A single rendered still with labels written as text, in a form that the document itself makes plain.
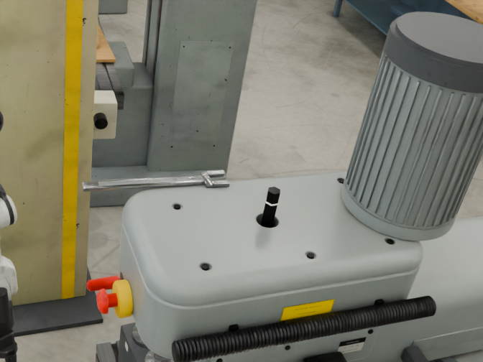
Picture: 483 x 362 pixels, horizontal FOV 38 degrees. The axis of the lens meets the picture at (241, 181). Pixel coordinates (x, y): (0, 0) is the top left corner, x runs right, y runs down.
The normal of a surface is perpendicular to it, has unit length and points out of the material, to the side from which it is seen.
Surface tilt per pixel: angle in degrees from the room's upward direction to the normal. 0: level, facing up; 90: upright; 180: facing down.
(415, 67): 90
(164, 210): 0
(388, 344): 90
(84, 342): 0
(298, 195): 0
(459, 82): 90
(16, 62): 90
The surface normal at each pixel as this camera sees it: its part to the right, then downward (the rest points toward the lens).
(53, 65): 0.36, 0.58
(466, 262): 0.16, -0.81
